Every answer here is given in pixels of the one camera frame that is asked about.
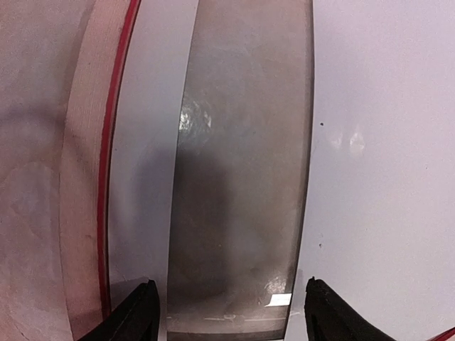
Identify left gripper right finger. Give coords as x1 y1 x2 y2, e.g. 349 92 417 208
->
304 278 392 341

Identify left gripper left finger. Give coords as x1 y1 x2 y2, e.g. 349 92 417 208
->
80 280 159 341

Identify cat and books photo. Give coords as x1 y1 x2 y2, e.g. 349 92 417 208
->
297 1 454 340

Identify white photo mat board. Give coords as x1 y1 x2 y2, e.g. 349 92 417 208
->
106 0 200 341

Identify wooden red picture frame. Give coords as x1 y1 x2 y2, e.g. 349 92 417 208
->
59 1 140 340

